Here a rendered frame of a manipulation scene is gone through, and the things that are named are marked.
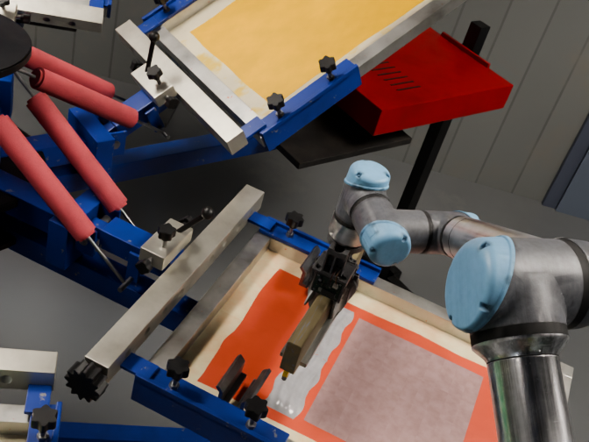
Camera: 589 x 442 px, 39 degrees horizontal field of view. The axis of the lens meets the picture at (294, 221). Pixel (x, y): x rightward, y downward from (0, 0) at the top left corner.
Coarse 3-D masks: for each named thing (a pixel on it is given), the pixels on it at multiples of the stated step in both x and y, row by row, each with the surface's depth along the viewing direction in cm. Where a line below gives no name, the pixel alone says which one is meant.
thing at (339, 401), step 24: (240, 336) 172; (264, 336) 174; (216, 360) 166; (264, 360) 169; (216, 384) 161; (264, 384) 164; (336, 384) 168; (360, 384) 170; (312, 408) 162; (336, 408) 163; (360, 408) 165; (384, 408) 166; (408, 408) 168; (312, 432) 157; (336, 432) 158; (360, 432) 160; (384, 432) 161; (408, 432) 163; (432, 432) 164; (456, 432) 166
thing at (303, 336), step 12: (360, 252) 174; (324, 300) 159; (312, 312) 156; (324, 312) 158; (300, 324) 153; (312, 324) 154; (300, 336) 151; (312, 336) 155; (288, 348) 150; (300, 348) 149; (288, 360) 151; (300, 360) 154; (288, 372) 153
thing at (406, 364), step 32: (288, 288) 188; (256, 320) 177; (288, 320) 180; (352, 320) 185; (384, 320) 187; (352, 352) 177; (384, 352) 179; (416, 352) 182; (448, 352) 184; (384, 384) 171; (416, 384) 174; (448, 384) 176; (480, 384) 178; (448, 416) 169; (480, 416) 171
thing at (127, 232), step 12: (108, 228) 176; (120, 228) 177; (132, 228) 178; (108, 240) 176; (120, 240) 174; (132, 240) 175; (144, 240) 176; (120, 252) 176; (180, 252) 175; (168, 264) 172
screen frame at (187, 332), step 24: (264, 240) 194; (240, 264) 185; (216, 288) 177; (360, 288) 192; (384, 288) 191; (192, 312) 169; (216, 312) 176; (408, 312) 190; (432, 312) 188; (192, 336) 164; (456, 336) 188
